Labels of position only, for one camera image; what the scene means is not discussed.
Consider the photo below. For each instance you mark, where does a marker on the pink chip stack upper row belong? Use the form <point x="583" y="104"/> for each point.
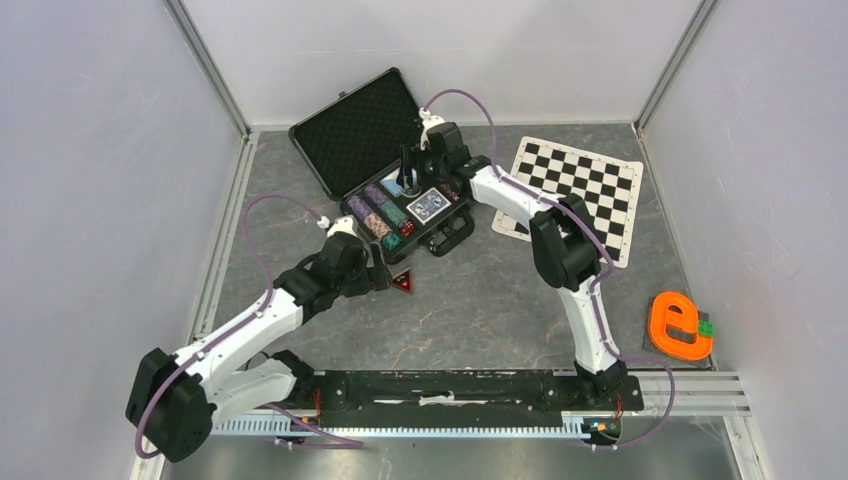
<point x="449" y="193"/>

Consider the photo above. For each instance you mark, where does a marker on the black white chessboard mat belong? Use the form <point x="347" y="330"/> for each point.
<point x="610" y="187"/>

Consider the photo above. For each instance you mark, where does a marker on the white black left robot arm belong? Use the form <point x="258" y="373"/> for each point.
<point x="177" y="399"/>

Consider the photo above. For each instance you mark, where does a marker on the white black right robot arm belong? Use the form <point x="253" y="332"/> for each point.
<point x="567" y="252"/>

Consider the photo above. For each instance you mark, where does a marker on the clear round disc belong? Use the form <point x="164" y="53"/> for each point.
<point x="412" y="192"/>

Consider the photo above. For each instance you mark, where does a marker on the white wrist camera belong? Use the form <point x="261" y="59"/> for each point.
<point x="342" y="225"/>
<point x="428" y="121"/>

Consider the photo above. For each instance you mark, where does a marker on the pink chip stack lower row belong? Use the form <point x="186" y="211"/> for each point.
<point x="376" y="225"/>

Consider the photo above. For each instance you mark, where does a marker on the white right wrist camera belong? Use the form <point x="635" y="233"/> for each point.
<point x="428" y="121"/>

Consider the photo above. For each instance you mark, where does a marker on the green chip stack middle row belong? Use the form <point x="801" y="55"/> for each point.
<point x="393" y="213"/>

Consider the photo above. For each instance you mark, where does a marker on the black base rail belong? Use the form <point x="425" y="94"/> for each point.
<point x="455" y="398"/>

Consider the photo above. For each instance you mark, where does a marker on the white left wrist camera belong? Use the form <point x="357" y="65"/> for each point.
<point x="342" y="225"/>

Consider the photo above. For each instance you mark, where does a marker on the purple chip stack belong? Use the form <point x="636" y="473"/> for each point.
<point x="360" y="208"/>
<point x="376" y="195"/>

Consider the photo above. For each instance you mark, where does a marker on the blue patterned card deck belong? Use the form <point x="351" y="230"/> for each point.
<point x="427" y="206"/>

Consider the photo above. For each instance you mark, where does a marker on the green chip stack row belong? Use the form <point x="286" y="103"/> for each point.
<point x="393" y="213"/>
<point x="391" y="241"/>

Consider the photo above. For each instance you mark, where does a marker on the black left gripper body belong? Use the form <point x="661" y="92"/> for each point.
<point x="362" y="279"/>

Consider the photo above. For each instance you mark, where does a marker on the pink chip stack row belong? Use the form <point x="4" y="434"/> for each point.
<point x="449" y="193"/>
<point x="376" y="225"/>

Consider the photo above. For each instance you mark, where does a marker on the orange tape dispenser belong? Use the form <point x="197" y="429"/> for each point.
<point x="672" y="327"/>

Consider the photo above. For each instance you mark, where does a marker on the red die in case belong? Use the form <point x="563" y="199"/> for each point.
<point x="406" y="228"/>

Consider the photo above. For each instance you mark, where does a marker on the blue boxed card deck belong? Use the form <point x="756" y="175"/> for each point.
<point x="391" y="185"/>

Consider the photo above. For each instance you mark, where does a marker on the black poker set case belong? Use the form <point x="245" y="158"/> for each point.
<point x="355" y="141"/>

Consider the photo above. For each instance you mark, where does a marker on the red black all-in triangle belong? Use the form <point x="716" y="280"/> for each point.
<point x="402" y="281"/>

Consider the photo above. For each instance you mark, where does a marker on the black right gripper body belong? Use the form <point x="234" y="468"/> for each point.
<point x="433" y="168"/>

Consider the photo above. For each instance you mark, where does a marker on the green toy brick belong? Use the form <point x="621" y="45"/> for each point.
<point x="705" y="329"/>

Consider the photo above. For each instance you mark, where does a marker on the green chip stack lower row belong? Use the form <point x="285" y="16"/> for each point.
<point x="391" y="241"/>

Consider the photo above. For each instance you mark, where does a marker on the purple chip stack front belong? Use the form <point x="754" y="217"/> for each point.
<point x="360" y="208"/>

